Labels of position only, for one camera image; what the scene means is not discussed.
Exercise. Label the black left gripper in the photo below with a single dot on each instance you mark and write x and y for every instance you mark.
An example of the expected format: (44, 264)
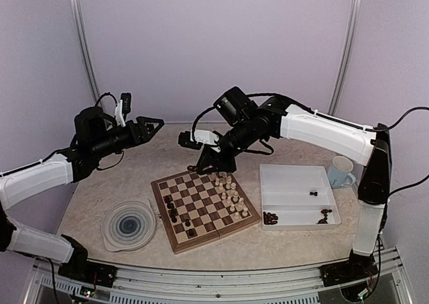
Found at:
(148, 133)

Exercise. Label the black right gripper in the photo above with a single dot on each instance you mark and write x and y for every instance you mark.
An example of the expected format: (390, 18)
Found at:
(209, 156)

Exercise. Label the wooden chess board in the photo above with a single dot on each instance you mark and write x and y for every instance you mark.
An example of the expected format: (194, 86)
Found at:
(190, 193)

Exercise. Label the dark chess piece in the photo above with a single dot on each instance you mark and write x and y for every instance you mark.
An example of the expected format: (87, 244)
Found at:
(169, 202)

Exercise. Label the white plastic tray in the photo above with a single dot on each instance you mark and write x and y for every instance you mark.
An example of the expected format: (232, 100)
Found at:
(285, 191)

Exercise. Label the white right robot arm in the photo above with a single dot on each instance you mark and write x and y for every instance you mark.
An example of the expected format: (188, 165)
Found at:
(281, 117)

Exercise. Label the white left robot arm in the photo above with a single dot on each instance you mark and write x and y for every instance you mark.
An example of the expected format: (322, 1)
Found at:
(20, 184)

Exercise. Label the white chess pieces row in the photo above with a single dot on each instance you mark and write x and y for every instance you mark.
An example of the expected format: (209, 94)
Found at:
(227, 202)

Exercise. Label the collapsible silicone bowl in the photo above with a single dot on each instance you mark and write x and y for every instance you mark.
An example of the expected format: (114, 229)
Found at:
(128, 226)

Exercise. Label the light blue mug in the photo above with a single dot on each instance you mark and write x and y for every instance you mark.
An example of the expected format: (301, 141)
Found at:
(340, 173)

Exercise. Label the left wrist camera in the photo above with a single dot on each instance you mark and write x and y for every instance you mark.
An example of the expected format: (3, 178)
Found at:
(123, 108)

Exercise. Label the right aluminium frame post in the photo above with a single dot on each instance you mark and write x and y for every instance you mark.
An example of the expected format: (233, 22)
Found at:
(351, 29)

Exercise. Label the aluminium frame post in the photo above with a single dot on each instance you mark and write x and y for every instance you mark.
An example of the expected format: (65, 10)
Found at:
(84, 49)
(351, 29)

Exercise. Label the front aluminium rail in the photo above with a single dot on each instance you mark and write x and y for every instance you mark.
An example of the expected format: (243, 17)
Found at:
(299, 284)

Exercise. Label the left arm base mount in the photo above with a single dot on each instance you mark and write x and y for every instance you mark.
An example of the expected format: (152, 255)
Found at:
(81, 269)

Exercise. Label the left aluminium frame post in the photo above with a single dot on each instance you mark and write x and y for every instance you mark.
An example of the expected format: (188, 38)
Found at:
(84, 49)

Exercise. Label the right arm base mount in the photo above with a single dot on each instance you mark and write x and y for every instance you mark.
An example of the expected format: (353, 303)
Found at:
(358, 276)

